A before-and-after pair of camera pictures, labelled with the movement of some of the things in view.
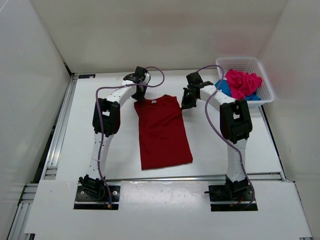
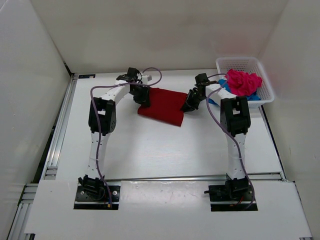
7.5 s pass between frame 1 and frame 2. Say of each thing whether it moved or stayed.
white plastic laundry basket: stayed
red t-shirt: moved
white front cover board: stayed
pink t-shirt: stayed
